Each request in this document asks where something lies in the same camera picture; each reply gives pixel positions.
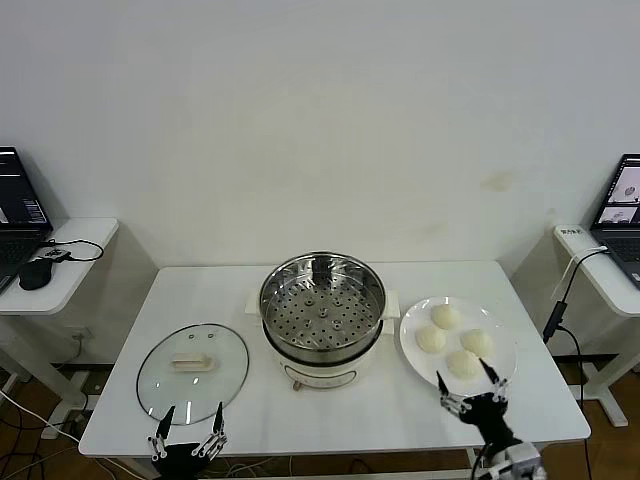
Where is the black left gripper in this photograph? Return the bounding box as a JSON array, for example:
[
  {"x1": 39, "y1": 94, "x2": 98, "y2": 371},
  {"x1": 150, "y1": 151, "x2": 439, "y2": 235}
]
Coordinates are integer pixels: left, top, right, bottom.
[{"x1": 147, "y1": 400, "x2": 230, "y2": 480}]

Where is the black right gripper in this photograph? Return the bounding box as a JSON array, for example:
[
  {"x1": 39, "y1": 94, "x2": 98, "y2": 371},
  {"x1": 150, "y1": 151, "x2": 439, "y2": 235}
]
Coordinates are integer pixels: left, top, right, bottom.
[{"x1": 435, "y1": 356, "x2": 521, "y2": 451}]

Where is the white steamed baozi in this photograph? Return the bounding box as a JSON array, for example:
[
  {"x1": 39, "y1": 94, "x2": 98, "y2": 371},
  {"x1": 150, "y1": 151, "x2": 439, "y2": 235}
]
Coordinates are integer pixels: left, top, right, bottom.
[
  {"x1": 459, "y1": 328, "x2": 495, "y2": 358},
  {"x1": 446, "y1": 349, "x2": 482, "y2": 379},
  {"x1": 431, "y1": 303, "x2": 464, "y2": 331},
  {"x1": 415, "y1": 324, "x2": 447, "y2": 354}
]

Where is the glass lid with cream handle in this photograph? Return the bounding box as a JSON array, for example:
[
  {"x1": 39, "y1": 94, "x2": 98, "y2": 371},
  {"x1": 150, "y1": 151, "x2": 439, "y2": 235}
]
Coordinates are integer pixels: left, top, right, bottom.
[{"x1": 135, "y1": 322, "x2": 250, "y2": 426}]

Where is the stainless steel steamer basket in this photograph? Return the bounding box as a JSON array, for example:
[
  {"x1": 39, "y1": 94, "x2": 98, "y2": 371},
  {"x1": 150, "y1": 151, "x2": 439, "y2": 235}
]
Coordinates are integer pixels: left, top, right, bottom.
[{"x1": 258, "y1": 252, "x2": 387, "y2": 351}]

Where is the white round plate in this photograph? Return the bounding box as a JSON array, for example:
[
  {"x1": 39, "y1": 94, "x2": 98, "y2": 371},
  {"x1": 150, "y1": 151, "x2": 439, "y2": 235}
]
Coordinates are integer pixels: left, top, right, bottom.
[{"x1": 398, "y1": 296, "x2": 518, "y2": 398}]

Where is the cream white electric cooker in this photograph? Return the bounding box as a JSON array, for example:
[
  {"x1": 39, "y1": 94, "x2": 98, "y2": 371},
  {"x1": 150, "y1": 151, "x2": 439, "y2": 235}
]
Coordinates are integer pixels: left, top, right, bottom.
[{"x1": 243, "y1": 288, "x2": 402, "y2": 392}]

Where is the white side desk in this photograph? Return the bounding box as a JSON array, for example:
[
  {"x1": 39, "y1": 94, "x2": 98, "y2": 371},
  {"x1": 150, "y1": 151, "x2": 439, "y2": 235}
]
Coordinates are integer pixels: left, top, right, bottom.
[
  {"x1": 552, "y1": 224, "x2": 640, "y2": 426},
  {"x1": 0, "y1": 217, "x2": 120, "y2": 411}
]

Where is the white power strip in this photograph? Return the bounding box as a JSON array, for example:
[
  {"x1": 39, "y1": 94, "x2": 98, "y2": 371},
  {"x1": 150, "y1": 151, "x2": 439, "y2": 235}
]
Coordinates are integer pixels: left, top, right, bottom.
[{"x1": 556, "y1": 224, "x2": 609, "y2": 254}]

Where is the black computer mouse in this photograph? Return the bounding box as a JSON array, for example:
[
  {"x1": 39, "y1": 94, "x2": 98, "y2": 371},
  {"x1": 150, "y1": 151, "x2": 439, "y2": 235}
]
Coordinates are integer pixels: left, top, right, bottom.
[{"x1": 18, "y1": 259, "x2": 54, "y2": 291}]

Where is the black laptop with dark screen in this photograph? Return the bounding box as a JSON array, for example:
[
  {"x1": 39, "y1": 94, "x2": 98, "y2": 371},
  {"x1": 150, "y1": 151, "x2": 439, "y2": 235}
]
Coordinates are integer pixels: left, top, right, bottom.
[{"x1": 0, "y1": 145, "x2": 55, "y2": 295}]

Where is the white table frame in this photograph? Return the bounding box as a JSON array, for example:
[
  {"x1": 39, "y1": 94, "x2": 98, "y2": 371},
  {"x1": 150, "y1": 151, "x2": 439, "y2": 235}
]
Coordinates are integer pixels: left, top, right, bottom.
[{"x1": 134, "y1": 447, "x2": 501, "y2": 480}]

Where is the white cable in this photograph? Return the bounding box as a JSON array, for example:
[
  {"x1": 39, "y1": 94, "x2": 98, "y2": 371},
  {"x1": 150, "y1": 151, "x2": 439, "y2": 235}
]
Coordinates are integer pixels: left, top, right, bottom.
[{"x1": 556, "y1": 244, "x2": 606, "y2": 303}]

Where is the grey laptop showing camera views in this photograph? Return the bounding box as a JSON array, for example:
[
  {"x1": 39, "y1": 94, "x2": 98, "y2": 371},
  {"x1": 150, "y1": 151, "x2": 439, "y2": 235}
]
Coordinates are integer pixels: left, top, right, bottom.
[{"x1": 589, "y1": 153, "x2": 640, "y2": 290}]

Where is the black cable with small adapter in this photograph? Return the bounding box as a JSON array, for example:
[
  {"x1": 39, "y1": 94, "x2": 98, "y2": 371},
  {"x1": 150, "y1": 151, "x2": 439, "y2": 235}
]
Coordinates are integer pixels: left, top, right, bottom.
[{"x1": 29, "y1": 238, "x2": 105, "y2": 264}]

